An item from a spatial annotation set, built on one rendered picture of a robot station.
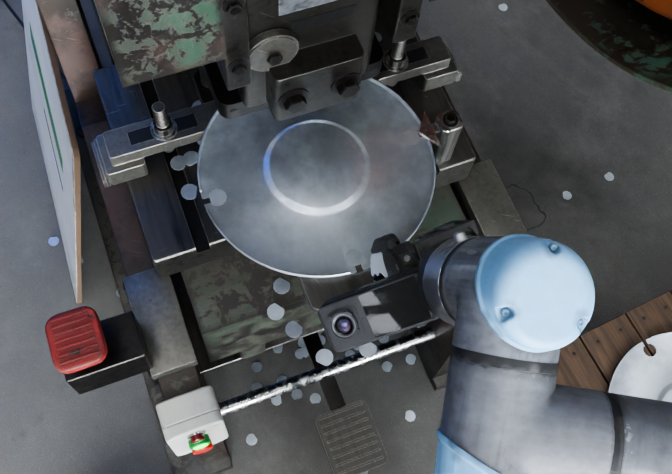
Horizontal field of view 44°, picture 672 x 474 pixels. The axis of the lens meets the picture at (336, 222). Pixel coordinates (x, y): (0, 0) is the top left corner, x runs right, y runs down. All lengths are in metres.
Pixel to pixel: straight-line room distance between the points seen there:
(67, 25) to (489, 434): 0.87
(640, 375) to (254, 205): 0.77
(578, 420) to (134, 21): 0.45
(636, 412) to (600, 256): 1.34
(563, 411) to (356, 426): 0.99
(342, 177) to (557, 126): 1.11
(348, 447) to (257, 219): 0.66
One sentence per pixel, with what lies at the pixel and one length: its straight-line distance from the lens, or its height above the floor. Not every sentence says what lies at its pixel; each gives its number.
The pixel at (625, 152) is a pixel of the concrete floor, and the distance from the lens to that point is 2.09.
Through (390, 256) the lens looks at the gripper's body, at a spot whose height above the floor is 0.99.
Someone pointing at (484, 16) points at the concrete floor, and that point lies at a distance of 2.20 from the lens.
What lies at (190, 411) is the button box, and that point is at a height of 0.63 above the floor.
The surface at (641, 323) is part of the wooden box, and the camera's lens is 1.53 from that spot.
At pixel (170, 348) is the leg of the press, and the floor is 0.64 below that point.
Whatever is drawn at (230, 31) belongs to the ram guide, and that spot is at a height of 1.08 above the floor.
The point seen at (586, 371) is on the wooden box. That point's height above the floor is 0.35.
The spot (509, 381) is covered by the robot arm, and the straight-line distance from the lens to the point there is 0.58.
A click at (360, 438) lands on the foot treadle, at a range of 1.56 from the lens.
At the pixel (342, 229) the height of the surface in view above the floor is 0.78.
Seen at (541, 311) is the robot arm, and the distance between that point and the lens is 0.56.
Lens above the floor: 1.70
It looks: 66 degrees down
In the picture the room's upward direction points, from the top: 8 degrees clockwise
